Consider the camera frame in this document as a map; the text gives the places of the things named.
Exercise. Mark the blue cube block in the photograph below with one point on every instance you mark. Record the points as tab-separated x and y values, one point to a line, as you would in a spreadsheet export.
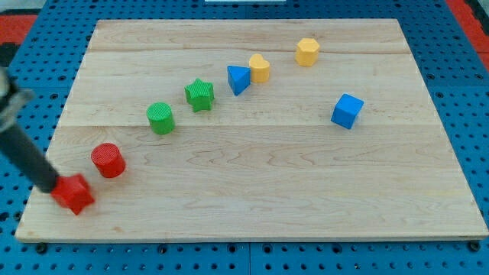
346	110

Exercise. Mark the yellow hexagon block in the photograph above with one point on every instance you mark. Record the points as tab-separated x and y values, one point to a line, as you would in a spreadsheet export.
307	52

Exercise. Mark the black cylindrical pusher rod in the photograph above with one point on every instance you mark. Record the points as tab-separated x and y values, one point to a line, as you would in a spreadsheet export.
24	154

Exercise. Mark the light wooden board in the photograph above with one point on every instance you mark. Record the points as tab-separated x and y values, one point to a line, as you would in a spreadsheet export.
267	165

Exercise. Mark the red cylinder block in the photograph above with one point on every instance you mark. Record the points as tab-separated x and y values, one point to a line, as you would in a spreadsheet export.
108	160

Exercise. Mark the grey metal rod mount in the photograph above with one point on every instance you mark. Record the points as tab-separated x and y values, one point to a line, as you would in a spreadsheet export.
13	98

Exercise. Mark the yellow heart block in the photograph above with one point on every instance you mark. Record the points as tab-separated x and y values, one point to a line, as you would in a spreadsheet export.
260	68

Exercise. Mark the blue triangle block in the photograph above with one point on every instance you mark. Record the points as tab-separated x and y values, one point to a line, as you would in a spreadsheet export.
239	78

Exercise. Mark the green cylinder block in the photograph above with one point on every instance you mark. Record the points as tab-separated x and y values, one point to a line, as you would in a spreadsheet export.
160	118

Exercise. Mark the red star block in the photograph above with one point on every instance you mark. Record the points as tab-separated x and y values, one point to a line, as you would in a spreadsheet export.
73	193

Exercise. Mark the green star block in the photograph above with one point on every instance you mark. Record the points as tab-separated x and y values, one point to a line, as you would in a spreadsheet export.
200	95

